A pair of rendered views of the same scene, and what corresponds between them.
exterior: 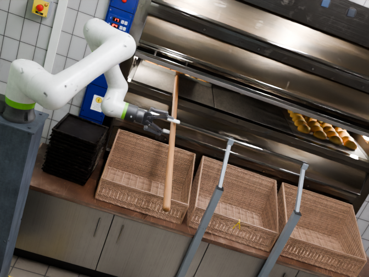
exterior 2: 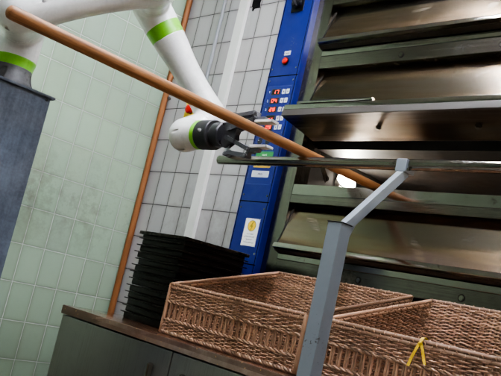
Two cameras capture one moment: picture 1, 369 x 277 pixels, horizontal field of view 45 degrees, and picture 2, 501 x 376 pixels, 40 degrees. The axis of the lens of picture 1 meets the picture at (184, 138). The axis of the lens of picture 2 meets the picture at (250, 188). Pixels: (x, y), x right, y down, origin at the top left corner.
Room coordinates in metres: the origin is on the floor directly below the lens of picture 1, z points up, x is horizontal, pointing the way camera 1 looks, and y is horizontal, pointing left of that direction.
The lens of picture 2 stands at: (1.10, -1.45, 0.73)
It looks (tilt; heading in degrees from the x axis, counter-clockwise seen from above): 9 degrees up; 53
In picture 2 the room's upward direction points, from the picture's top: 13 degrees clockwise
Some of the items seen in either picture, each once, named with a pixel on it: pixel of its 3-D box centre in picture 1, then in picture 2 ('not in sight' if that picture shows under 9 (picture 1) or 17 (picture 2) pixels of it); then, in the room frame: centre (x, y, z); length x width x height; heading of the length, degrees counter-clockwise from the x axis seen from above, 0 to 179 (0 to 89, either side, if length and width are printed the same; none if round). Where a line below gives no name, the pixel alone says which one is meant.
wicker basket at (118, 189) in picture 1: (148, 174); (285, 313); (2.50, 0.13, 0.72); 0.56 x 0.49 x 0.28; 97
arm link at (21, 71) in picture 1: (26, 84); (20, 38); (1.70, 0.70, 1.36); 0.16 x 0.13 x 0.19; 66
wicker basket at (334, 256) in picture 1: (317, 227); not in sight; (2.66, -1.05, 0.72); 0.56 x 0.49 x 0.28; 98
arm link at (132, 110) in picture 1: (132, 112); (211, 135); (2.22, 0.31, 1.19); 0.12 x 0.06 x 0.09; 8
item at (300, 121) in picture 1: (318, 122); not in sight; (3.36, -0.93, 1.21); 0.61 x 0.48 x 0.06; 8
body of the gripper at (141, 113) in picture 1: (144, 117); (227, 134); (2.22, 0.24, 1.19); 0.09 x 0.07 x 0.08; 98
